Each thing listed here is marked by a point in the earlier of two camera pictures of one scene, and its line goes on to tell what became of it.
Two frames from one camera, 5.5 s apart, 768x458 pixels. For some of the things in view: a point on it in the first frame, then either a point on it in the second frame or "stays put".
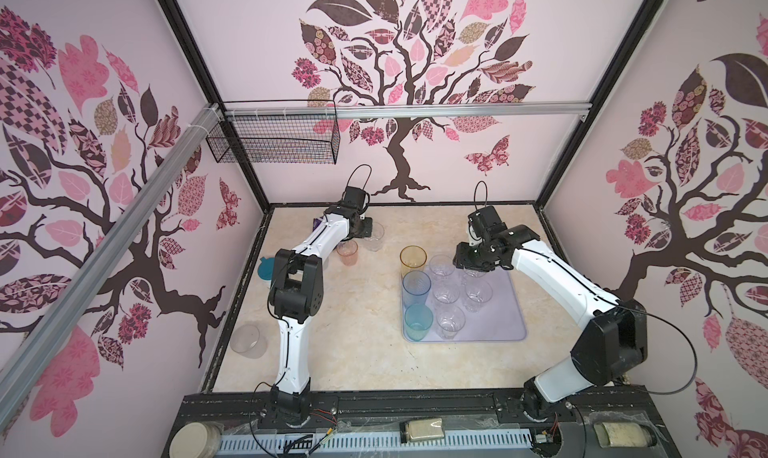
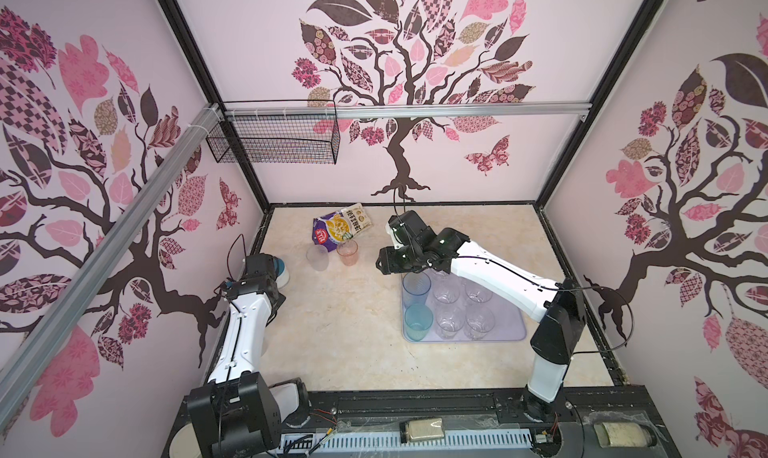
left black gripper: x=365 y=227 → x=280 y=298
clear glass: x=374 y=242 → x=479 y=321
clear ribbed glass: x=446 y=292 stays put
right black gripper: x=461 y=260 → x=386 y=262
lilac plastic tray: x=472 y=306 stays put
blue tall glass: x=416 y=287 stays put
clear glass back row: x=477 y=293 stays put
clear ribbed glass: x=450 y=320 stays put
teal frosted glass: x=418 y=319 stays put
